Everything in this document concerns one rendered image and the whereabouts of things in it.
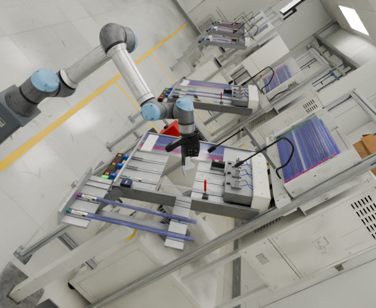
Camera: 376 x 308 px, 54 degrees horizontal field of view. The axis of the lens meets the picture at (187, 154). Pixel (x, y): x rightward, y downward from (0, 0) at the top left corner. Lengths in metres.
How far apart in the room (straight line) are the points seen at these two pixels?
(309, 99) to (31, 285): 2.32
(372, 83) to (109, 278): 3.90
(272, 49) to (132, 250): 4.82
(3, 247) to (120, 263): 0.62
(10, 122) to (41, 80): 0.27
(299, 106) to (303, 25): 7.45
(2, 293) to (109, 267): 0.53
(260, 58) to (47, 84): 4.82
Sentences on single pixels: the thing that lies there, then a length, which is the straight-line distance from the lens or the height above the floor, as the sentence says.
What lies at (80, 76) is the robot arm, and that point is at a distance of 1.90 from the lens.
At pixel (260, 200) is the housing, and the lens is 1.76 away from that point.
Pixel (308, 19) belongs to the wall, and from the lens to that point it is 10.46.
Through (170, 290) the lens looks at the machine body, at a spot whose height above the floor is 0.53.
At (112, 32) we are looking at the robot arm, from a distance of 1.67.
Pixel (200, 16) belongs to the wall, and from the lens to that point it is 10.36.
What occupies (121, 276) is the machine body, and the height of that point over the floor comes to 0.36.
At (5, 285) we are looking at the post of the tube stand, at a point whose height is 0.01.
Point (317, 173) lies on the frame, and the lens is 1.67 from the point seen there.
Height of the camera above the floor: 1.71
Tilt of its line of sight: 21 degrees down
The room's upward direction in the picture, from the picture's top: 57 degrees clockwise
